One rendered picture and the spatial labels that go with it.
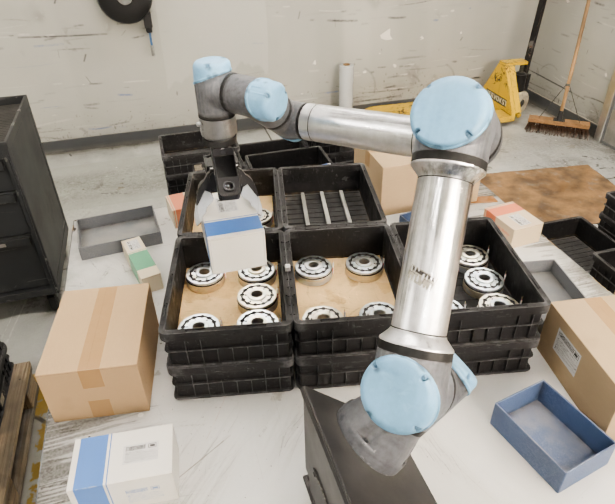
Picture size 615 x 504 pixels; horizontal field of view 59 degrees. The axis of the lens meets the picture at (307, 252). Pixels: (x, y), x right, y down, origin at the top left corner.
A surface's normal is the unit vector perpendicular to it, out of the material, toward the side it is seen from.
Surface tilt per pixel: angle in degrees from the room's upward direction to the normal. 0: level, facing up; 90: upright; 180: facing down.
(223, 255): 90
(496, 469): 0
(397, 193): 90
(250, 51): 90
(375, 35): 90
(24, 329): 0
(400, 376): 61
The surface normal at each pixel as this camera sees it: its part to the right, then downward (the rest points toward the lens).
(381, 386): -0.47, 0.03
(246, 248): 0.27, 0.54
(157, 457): -0.02, -0.82
